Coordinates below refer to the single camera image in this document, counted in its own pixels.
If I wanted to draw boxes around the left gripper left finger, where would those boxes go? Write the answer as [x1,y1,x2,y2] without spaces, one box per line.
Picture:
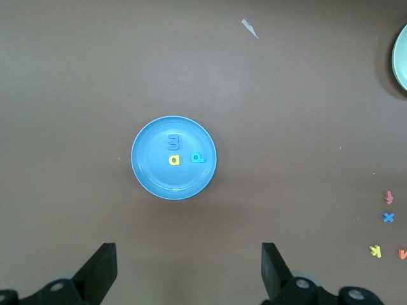
[17,243,118,305]

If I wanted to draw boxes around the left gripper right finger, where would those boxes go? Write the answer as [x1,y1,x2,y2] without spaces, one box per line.
[261,242,338,305]

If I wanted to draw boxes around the blue foam letter m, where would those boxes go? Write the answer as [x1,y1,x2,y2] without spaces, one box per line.
[167,133,181,151]

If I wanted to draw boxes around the blue round plate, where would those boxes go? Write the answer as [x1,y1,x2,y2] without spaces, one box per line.
[130,115,218,201]

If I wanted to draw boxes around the brown table cover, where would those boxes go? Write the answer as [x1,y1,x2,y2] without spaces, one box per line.
[0,0,407,305]

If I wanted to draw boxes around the white paper scrap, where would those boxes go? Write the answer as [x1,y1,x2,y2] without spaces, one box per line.
[241,18,260,40]

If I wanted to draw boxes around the pale green round plate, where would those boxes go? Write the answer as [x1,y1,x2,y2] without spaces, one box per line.
[391,24,407,90]

